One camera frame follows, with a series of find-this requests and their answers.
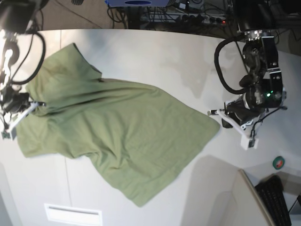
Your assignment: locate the green t-shirt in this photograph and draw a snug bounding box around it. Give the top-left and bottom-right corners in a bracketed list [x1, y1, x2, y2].
[16, 44, 220, 207]

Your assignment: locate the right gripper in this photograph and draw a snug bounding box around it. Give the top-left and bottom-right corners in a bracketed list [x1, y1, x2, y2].
[1, 93, 46, 140]

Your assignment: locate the green tape roll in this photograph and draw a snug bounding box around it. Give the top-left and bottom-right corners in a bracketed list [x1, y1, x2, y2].
[272, 156, 285, 170]

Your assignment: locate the white table slot plate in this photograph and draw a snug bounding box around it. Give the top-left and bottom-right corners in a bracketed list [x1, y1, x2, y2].
[44, 203, 103, 226]

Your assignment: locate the blue box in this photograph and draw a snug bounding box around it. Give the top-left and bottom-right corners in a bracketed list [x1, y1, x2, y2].
[105, 0, 175, 7]

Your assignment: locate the black keyboard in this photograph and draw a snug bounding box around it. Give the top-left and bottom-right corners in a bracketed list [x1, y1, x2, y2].
[255, 175, 292, 226]

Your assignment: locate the black power strip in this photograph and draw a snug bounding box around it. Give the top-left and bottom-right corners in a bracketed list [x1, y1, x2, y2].
[178, 13, 227, 26]

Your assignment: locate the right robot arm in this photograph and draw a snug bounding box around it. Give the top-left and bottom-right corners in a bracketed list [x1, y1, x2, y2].
[0, 0, 48, 140]

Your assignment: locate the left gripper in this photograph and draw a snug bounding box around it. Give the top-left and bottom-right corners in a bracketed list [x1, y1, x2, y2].
[207, 93, 287, 150]

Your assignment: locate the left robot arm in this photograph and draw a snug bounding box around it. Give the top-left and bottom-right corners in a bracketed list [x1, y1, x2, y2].
[208, 0, 287, 150]

